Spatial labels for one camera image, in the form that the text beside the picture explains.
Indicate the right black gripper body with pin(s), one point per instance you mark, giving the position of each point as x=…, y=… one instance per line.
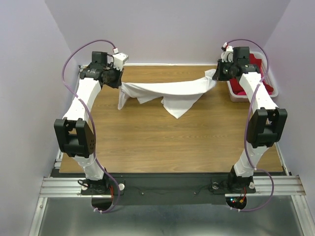
x=225, y=70

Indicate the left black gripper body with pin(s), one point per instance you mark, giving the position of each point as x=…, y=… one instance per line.
x=113, y=75

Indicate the white t shirt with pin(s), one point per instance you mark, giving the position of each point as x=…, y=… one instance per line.
x=177, y=97

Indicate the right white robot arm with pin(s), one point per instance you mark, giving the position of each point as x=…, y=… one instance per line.
x=265, y=122

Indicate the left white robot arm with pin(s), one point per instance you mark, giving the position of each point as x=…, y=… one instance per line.
x=75, y=132

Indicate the pink t shirt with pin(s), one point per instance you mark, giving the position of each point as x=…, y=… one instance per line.
x=241, y=93

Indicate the white plastic basket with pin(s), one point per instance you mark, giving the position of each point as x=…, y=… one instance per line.
x=269, y=82

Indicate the red t shirt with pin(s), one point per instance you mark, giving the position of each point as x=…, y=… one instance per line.
x=249, y=81

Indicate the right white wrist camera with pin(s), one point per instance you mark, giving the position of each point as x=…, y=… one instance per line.
x=227, y=54

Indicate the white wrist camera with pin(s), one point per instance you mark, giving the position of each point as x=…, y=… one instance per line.
x=119, y=60
x=227, y=54

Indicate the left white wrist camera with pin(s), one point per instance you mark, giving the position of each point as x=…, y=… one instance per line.
x=119, y=60

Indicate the aluminium left rail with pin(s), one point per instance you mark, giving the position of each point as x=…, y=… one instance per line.
x=63, y=163

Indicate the aluminium rail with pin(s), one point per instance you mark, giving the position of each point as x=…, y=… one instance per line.
x=63, y=163
x=69, y=187
x=281, y=157

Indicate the aluminium right rail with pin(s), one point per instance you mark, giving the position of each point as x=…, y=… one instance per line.
x=281, y=157

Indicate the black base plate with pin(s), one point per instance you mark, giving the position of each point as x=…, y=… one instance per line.
x=215, y=180

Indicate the aluminium front rail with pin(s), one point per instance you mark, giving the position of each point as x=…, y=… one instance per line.
x=69, y=187

